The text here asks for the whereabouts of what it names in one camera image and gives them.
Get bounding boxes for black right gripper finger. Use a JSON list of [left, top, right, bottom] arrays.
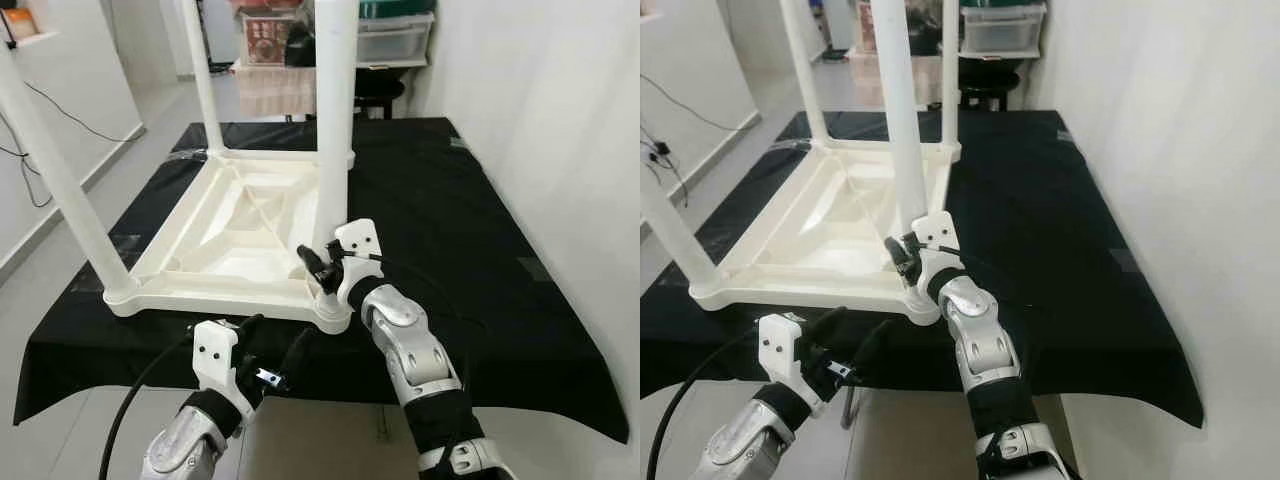
[[885, 236, 923, 289], [297, 244, 337, 297]]

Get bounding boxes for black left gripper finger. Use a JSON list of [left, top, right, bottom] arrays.
[[805, 305, 849, 346], [274, 328, 317, 389], [228, 313, 267, 348], [850, 318, 897, 383]]

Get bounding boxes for white plastic children table top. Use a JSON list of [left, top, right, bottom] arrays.
[[100, 148, 359, 336], [690, 138, 963, 326]]

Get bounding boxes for black tablecloth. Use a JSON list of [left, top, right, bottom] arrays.
[[640, 110, 1206, 431], [12, 118, 631, 446]]

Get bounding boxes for clear tape patch on cloth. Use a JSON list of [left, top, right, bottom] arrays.
[[85, 232, 146, 291]]

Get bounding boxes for beige cloth covered table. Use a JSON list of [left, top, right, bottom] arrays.
[[850, 50, 946, 109], [235, 60, 321, 119]]

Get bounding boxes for black round stool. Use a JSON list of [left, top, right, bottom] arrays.
[[960, 62, 1021, 111], [355, 75, 406, 119]]

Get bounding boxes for printed cardboard box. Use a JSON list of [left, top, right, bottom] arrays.
[[855, 0, 881, 56], [245, 15, 291, 66]]

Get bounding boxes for clear plastic storage box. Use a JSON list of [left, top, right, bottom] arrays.
[[355, 12, 436, 69], [960, 5, 1046, 59]]

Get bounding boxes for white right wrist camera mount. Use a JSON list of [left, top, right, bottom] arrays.
[[333, 218, 386, 311], [910, 210, 963, 301]]

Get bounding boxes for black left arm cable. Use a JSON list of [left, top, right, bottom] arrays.
[[645, 325, 763, 480], [100, 330, 201, 480]]

